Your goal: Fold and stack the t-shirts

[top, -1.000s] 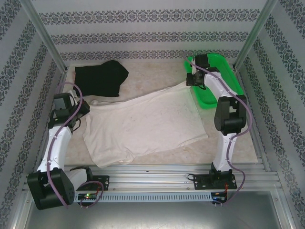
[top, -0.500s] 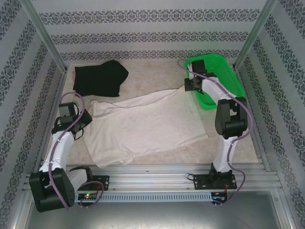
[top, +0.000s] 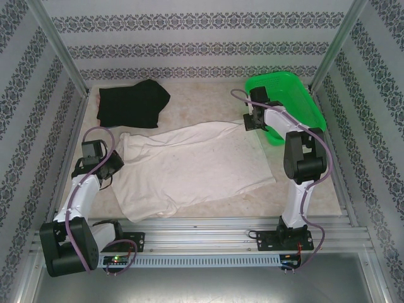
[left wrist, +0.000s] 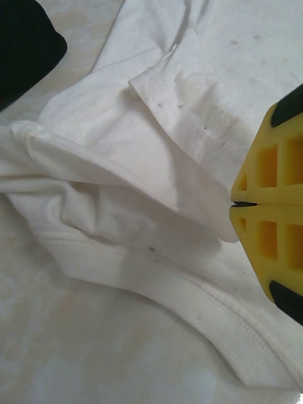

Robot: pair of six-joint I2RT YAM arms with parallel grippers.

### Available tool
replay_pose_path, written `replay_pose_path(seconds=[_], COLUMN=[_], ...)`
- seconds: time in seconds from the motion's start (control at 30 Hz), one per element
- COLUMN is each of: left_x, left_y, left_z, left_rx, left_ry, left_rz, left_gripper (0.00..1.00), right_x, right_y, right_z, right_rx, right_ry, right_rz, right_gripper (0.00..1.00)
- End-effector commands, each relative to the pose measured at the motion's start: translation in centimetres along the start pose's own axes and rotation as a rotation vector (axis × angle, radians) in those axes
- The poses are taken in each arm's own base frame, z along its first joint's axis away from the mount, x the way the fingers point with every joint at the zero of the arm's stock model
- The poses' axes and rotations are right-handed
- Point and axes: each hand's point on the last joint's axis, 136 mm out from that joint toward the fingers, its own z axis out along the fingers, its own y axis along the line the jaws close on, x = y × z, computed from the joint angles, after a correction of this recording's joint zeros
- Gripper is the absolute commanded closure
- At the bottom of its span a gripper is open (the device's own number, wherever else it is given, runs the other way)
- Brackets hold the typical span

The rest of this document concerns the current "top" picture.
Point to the green plastic basket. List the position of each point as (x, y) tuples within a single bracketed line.
[(300, 94)]

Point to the black t-shirt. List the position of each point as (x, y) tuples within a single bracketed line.
[(129, 104)]

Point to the pink t-shirt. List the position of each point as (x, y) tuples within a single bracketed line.
[(98, 99)]

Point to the white t-shirt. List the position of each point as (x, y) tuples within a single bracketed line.
[(189, 167)]

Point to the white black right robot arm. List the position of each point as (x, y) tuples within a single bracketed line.
[(296, 202)]

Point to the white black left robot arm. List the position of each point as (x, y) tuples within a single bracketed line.
[(79, 202)]

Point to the left controller board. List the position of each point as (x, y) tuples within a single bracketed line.
[(115, 259)]

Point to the controller board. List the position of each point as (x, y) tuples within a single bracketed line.
[(115, 259), (290, 260)]

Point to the right controller board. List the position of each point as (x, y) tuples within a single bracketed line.
[(290, 260)]

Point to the grey metal sheet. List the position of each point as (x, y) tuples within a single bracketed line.
[(202, 287)]

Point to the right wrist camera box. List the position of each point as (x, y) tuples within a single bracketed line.
[(259, 94)]

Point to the aluminium left side rail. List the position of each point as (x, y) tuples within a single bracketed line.
[(75, 132)]

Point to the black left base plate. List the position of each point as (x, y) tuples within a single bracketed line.
[(135, 241)]

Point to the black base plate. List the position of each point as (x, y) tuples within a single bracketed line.
[(266, 241), (135, 241)]

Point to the aluminium right frame post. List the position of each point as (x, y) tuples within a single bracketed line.
[(337, 44)]

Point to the aluminium frame post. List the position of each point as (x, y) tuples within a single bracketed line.
[(57, 44), (337, 44)]

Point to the aluminium right side rail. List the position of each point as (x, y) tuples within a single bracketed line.
[(344, 189)]

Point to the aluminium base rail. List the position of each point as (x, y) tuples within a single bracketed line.
[(195, 240)]

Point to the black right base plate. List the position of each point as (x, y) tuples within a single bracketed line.
[(266, 241)]

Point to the aluminium left frame post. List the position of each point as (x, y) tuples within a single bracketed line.
[(57, 44)]

